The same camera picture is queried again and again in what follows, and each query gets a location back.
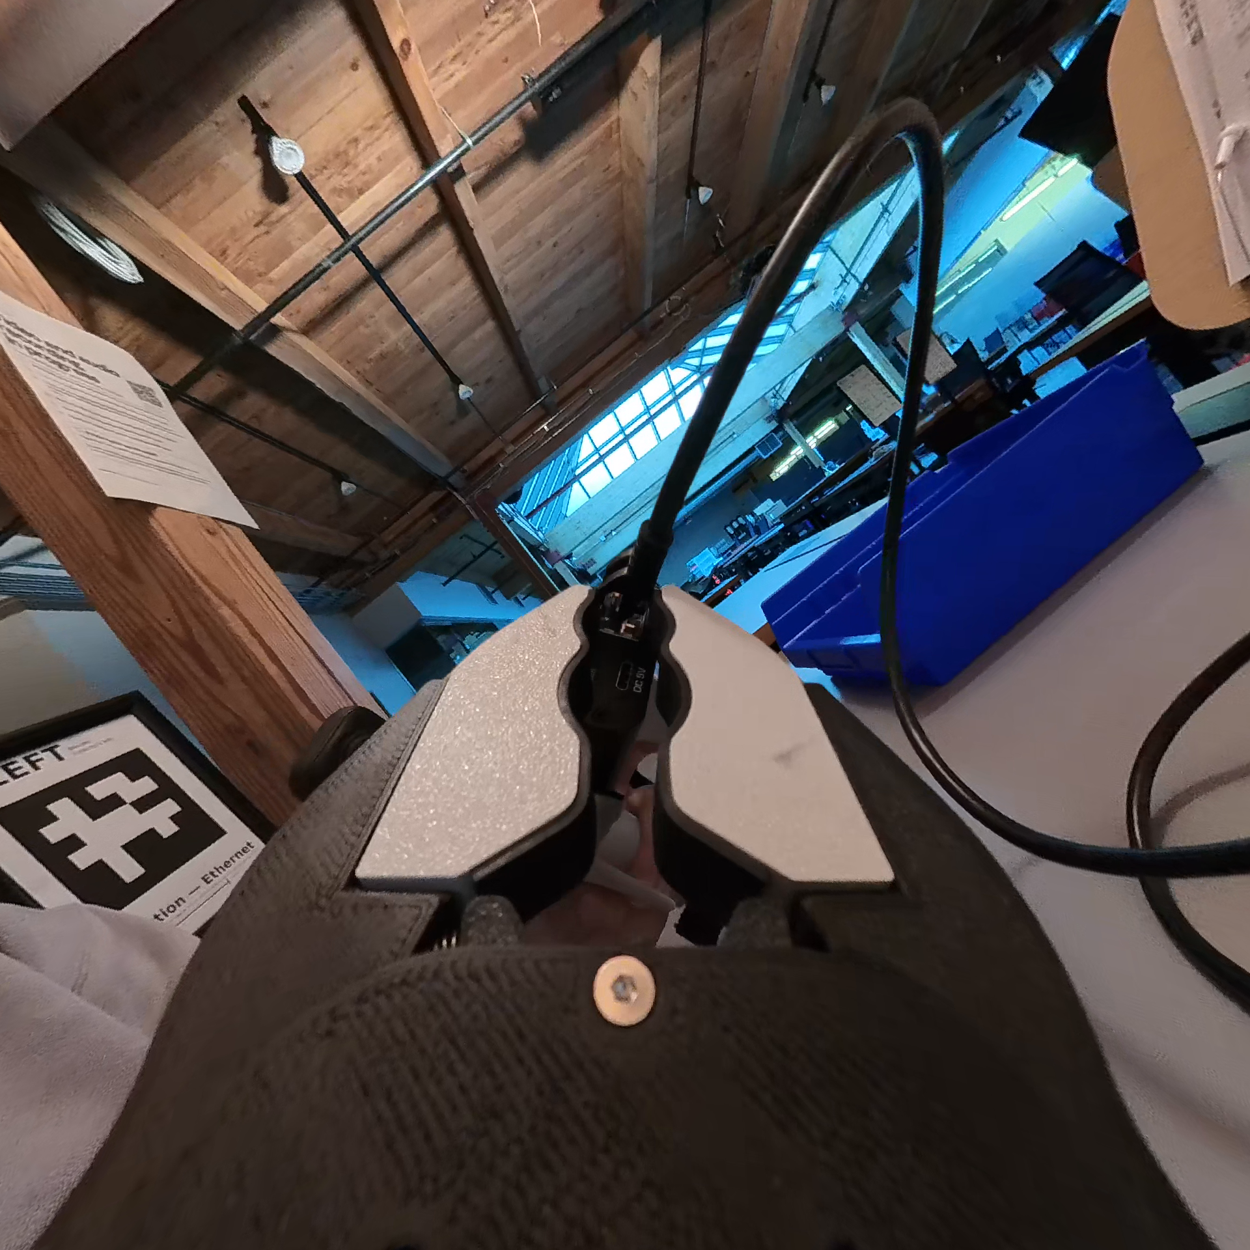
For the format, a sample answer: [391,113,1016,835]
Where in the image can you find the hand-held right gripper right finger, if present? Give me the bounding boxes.
[649,584,896,924]

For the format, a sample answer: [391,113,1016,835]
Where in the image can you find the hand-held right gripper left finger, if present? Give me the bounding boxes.
[354,587,600,895]

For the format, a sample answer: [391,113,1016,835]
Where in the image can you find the black network adapter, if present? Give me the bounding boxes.
[583,587,689,795]

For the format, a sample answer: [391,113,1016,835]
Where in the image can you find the black ethernet cable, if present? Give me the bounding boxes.
[625,98,1250,1008]

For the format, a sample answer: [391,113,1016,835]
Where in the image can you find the blue plastic bin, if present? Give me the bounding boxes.
[760,342,1204,688]

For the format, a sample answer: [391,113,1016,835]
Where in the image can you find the person's left forearm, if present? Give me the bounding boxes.
[0,903,211,1250]

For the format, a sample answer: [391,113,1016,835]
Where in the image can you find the grey desk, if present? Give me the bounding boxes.
[723,430,1250,1250]

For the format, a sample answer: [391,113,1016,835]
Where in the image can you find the framed marker sign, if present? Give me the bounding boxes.
[0,692,275,941]

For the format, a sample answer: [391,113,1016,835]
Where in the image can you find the white paper notice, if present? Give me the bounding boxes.
[0,287,260,530]

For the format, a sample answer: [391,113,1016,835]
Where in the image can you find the wooden document stand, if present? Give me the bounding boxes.
[1109,0,1250,334]

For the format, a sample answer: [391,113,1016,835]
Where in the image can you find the wooden post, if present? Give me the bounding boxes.
[0,219,387,826]

